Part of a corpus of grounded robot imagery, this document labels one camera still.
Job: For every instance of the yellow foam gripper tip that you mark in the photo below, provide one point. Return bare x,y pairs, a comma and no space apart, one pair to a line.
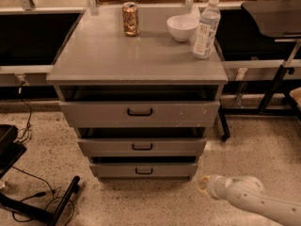
214,185

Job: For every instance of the grey bottom drawer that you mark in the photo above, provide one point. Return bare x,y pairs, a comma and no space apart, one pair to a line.
161,167

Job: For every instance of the grey drawer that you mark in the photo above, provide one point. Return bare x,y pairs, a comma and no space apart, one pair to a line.
161,167
139,114
141,147

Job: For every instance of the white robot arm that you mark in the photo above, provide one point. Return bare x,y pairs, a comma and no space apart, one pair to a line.
247,193

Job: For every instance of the grey middle drawer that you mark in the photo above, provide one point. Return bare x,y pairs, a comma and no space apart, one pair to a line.
141,147

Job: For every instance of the grey top drawer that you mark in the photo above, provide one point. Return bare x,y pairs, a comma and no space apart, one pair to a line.
139,114

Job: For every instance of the grey drawer cabinet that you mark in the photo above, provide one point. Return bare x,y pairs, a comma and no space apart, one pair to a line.
99,63

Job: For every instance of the black side table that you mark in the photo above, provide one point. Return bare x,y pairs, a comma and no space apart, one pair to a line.
258,43

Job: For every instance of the white bowl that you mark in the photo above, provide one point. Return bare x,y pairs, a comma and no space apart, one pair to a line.
182,27

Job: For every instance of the clear plastic water bottle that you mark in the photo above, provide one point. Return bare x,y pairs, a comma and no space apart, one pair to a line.
208,23

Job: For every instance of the gold soda can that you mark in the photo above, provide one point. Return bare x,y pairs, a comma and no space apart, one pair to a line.
130,19

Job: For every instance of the black stand base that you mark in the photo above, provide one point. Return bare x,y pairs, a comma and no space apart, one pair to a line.
11,151

